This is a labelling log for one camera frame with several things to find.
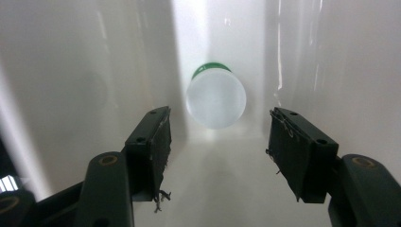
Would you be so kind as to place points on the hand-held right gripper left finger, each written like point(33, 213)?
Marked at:
point(148, 157)

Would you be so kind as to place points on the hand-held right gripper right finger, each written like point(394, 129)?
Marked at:
point(299, 157)

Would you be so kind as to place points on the small white-capped bottle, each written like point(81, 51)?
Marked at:
point(216, 101)

